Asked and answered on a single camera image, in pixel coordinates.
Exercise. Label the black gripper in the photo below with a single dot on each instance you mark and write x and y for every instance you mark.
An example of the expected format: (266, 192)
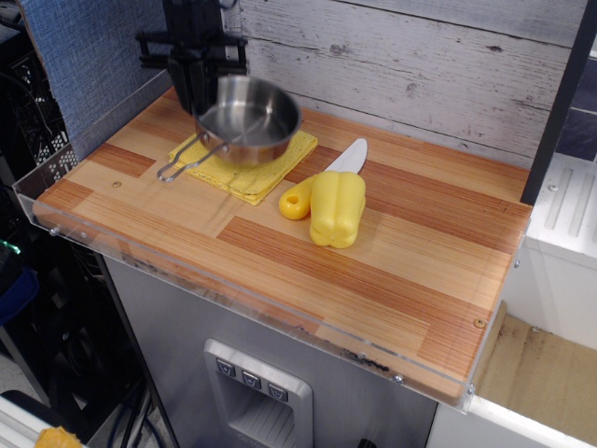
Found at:
(194, 34)

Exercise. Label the stainless steel pan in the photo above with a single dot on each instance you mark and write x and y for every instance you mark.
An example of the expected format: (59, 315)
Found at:
(251, 122)

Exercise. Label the yellow folded cloth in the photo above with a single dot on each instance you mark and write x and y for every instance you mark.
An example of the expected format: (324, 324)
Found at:
(253, 183)

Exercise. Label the blue fabric panel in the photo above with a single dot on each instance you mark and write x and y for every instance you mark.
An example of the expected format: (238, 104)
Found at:
(91, 57)

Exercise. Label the yellow plastic bell pepper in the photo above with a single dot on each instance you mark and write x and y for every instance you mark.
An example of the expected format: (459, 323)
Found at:
(336, 210)

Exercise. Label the clear acrylic table guard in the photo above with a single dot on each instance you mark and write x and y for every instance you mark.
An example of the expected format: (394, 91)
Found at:
(412, 299)

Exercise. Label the silver toy fridge dispenser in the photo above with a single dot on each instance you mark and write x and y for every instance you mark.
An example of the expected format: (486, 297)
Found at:
(258, 404)

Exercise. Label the yellow object bottom left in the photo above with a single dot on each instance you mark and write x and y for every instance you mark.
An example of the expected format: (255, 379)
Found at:
(57, 437)

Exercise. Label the white toy sink unit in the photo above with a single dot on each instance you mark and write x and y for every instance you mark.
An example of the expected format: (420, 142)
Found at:
(540, 369)

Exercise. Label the white knife yellow handle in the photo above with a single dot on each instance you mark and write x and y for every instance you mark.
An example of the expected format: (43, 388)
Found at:
(295, 202)

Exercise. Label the black right vertical post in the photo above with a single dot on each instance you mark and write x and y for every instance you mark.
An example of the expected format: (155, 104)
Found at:
(571, 77)

